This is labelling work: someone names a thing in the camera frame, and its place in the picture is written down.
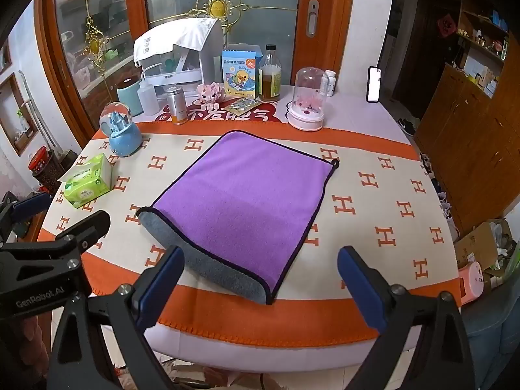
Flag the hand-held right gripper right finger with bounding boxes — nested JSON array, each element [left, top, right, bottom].
[[337, 246, 477, 390]]

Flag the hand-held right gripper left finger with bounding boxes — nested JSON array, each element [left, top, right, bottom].
[[46, 246, 186, 390]]

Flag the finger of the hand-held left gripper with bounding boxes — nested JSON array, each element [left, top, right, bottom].
[[0, 191, 53, 245], [52, 210, 111, 261]]

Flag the purple and grey towel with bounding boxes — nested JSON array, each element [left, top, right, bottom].
[[136, 130, 340, 306]]

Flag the brown woven basket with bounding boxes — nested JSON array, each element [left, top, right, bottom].
[[32, 150, 78, 194]]

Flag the green tissue pack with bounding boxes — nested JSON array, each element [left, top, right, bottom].
[[63, 152, 118, 210]]

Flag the red basket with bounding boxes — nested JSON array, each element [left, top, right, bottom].
[[28, 146, 52, 172]]

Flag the orange and cream patterned blanket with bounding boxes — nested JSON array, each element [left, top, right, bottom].
[[36, 120, 462, 344]]

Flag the blue snow globe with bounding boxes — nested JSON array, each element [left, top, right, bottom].
[[98, 101, 143, 158]]

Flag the pink plastic device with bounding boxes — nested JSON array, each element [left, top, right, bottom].
[[458, 262, 485, 306]]

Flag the cardboard box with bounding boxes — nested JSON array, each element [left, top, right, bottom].
[[454, 219, 516, 278]]

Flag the teal cylinder humidifier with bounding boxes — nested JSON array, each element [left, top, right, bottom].
[[116, 78, 145, 117]]

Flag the blue plastic bin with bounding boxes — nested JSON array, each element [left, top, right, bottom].
[[463, 305, 520, 390]]

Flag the white squeeze bottle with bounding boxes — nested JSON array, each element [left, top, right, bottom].
[[137, 68, 161, 117]]

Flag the silver and orange can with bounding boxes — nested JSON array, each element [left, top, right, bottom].
[[166, 86, 188, 125]]

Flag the small gold door ornament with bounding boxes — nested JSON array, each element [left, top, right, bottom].
[[83, 14, 111, 71]]

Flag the pink glass dome ornament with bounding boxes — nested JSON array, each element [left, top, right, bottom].
[[287, 67, 330, 132]]

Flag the wooden cabinet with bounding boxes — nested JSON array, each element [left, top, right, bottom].
[[414, 63, 520, 237]]

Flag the pink toy pig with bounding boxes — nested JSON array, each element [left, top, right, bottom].
[[197, 82, 227, 102]]

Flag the red printed table mat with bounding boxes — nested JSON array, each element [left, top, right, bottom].
[[156, 97, 286, 125]]

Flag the blister pack of pills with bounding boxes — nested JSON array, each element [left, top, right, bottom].
[[223, 97, 261, 117]]

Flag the smartphone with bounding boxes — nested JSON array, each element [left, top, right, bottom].
[[366, 65, 383, 104]]

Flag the white countertop appliance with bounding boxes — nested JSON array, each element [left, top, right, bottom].
[[138, 22, 225, 98]]

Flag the blue duck print box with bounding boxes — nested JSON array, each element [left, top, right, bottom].
[[221, 49, 263, 100]]

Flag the amber glass bottle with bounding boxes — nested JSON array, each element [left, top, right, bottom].
[[258, 44, 283, 103]]

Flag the dark wooden door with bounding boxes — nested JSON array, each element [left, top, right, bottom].
[[392, 0, 464, 109]]

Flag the large gold door ornament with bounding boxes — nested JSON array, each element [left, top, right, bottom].
[[189, 0, 250, 34]]

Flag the wooden glass sliding door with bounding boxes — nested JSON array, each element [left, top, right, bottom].
[[34, 0, 358, 148]]

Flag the silver door handle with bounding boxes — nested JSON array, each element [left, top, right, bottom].
[[305, 0, 320, 38]]

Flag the wooden wall shelf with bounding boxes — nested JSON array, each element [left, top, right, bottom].
[[457, 0, 513, 99]]

